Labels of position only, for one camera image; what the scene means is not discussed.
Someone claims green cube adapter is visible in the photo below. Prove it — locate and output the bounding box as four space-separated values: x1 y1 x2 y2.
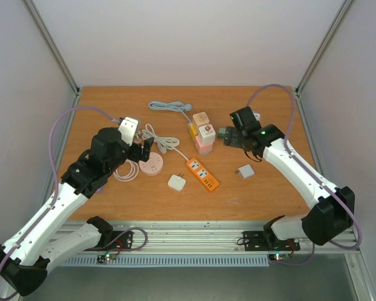
218 127 226 139

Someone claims white cube socket adapter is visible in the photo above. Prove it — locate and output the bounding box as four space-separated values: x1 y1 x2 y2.
198 124 216 145

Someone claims pink cube adapter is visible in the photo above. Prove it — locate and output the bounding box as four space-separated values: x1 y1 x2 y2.
195 136 213 156

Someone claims grey cube adapter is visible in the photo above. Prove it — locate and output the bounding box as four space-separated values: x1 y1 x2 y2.
235 164 255 179

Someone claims tan cube adapter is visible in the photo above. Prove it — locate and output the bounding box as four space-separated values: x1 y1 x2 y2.
192 112 210 129

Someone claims yellow cube socket adapter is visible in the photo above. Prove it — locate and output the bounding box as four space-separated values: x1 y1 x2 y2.
188 122 198 141

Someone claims white plug adapter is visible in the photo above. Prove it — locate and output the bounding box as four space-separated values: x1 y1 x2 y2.
168 174 186 192

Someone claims blue power strip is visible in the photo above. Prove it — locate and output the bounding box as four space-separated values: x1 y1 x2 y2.
148 101 193 123

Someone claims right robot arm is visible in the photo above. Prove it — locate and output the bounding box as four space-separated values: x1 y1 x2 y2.
223 107 355 249

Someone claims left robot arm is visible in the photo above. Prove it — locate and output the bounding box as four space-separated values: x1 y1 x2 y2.
0 127 154 300

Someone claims pink round power strip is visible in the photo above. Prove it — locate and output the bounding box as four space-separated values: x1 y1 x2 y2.
112 151 164 182

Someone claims orange power strip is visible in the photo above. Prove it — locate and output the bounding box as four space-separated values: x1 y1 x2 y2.
186 158 219 192

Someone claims white orange-strip cord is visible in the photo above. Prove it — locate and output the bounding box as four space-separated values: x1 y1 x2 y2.
141 123 191 161

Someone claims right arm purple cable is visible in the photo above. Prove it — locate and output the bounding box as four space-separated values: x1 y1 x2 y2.
247 83 363 267

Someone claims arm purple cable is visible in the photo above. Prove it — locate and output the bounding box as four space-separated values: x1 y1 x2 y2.
247 83 363 267
0 105 119 300

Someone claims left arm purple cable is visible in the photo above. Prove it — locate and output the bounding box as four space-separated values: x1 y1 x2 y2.
0 105 119 300

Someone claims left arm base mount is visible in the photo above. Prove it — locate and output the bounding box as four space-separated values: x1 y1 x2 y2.
105 231 134 251

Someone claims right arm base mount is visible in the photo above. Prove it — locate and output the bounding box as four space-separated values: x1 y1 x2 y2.
236 231 301 252

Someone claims blue cable tray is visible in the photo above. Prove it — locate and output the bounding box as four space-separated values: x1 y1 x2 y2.
63 254 269 268

